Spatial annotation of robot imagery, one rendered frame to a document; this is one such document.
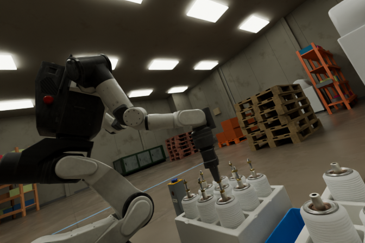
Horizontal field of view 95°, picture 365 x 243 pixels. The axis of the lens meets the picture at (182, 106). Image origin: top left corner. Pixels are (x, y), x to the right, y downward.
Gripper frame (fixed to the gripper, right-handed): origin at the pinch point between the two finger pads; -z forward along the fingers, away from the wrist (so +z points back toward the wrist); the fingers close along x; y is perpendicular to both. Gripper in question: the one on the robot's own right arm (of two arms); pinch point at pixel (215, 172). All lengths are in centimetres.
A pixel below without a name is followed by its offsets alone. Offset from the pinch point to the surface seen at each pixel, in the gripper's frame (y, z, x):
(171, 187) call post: -30.0, -6.5, -27.2
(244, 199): 6.9, -14.1, -4.2
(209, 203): -7.0, -11.7, -3.3
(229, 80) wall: 158, 266, -877
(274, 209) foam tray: 16.8, -21.6, -7.4
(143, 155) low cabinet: -364, 22, -681
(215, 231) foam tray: -6.8, -18.7, 4.2
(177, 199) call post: -27.5, -13.0, -25.2
